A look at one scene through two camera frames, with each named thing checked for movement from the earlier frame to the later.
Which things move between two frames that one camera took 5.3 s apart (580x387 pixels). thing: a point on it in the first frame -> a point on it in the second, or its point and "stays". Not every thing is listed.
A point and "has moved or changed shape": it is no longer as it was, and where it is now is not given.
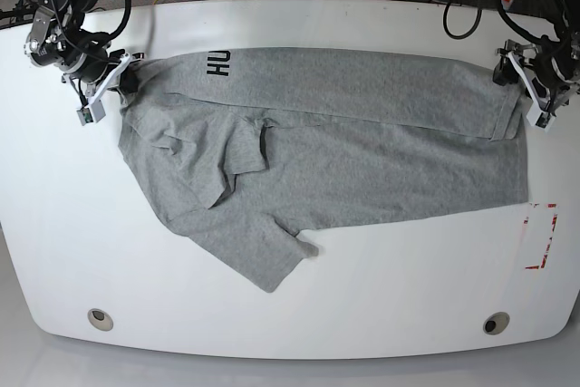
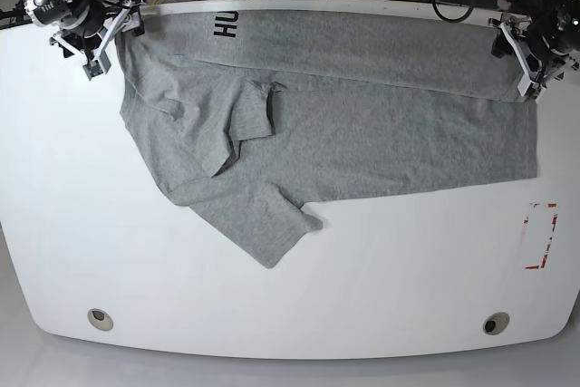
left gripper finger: x=129 y=80 -> x=133 y=23
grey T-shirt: x=242 y=149 has moved or changed shape
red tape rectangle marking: x=547 y=246 stays
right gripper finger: x=505 y=72 -> x=501 y=45
